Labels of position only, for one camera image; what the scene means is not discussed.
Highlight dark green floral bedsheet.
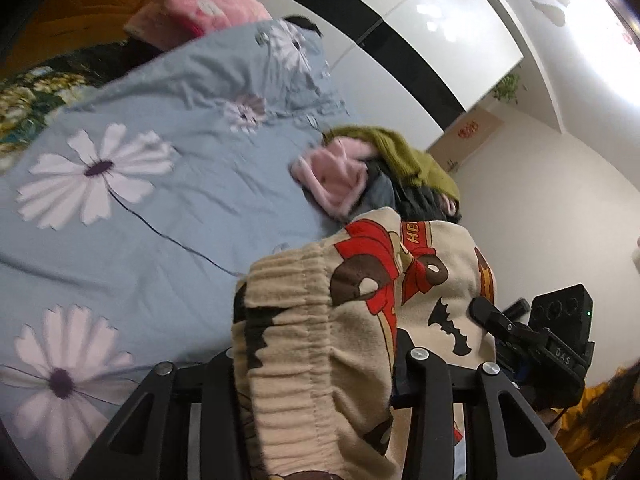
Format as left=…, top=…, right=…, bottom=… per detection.
left=0, top=42, right=152, bottom=177

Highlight yellow and dark clothing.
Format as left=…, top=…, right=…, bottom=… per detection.
left=547, top=360, right=640, bottom=480

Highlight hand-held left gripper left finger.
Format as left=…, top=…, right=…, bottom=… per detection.
left=70, top=347, right=251, bottom=480

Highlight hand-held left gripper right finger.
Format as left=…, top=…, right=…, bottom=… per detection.
left=390, top=346, right=581, bottom=480

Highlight pink pillow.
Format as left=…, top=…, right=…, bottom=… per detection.
left=123, top=0, right=274, bottom=54

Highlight dark grey pants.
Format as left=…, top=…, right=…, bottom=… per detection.
left=389, top=179, right=462, bottom=224

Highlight olive green knit sweater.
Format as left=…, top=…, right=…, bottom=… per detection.
left=322, top=124, right=461, bottom=202

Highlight white and black wardrobe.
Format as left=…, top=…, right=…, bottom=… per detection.
left=227, top=0, right=525, bottom=162

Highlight beige room door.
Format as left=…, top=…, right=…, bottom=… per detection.
left=427, top=107, right=504, bottom=172

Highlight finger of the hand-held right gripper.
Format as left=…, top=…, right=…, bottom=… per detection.
left=468, top=296, right=547, bottom=357
left=502, top=298, right=532, bottom=320

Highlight cream cartoon print pants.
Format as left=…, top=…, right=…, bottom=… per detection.
left=230, top=207, right=502, bottom=480

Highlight wooden bed headboard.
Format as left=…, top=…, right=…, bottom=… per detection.
left=0, top=0, right=242, bottom=77

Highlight pink fleece garment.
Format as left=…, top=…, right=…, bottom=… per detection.
left=289, top=138, right=372, bottom=224

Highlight blue floral duvet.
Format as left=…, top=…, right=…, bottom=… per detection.
left=0, top=20, right=362, bottom=480

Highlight green hanging plant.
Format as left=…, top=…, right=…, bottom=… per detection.
left=492, top=73, right=524, bottom=106

